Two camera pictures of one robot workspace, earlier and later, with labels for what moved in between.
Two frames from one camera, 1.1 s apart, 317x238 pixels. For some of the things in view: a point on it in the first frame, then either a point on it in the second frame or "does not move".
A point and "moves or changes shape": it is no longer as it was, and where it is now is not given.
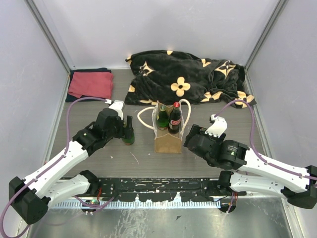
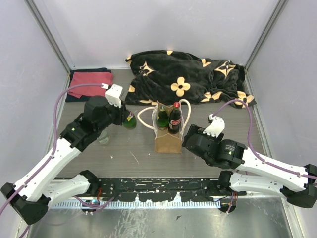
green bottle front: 163,118 does not move
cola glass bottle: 175,119 does not move
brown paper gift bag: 164,141 does not move
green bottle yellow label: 130,141 moves or changes shape
